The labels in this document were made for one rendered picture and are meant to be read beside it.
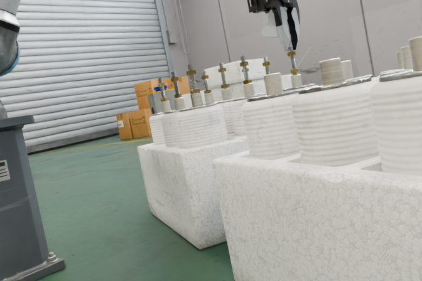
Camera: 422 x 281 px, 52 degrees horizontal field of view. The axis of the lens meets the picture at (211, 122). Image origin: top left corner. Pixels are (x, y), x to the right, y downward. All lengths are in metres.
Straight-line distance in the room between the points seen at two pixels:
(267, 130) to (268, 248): 0.14
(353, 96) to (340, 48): 6.03
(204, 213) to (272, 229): 0.31
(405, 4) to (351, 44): 0.84
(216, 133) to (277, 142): 0.31
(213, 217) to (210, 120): 0.18
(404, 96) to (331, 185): 0.10
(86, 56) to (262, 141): 6.35
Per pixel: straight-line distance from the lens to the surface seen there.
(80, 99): 6.63
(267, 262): 0.54
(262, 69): 3.94
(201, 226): 0.81
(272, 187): 0.48
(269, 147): 0.54
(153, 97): 1.23
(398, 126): 0.36
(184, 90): 5.19
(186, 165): 0.78
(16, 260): 0.89
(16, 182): 0.88
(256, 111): 0.54
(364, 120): 0.44
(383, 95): 0.36
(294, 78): 0.96
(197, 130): 0.83
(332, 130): 0.44
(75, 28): 6.86
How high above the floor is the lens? 0.26
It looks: 3 degrees down
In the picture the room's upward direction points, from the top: 11 degrees counter-clockwise
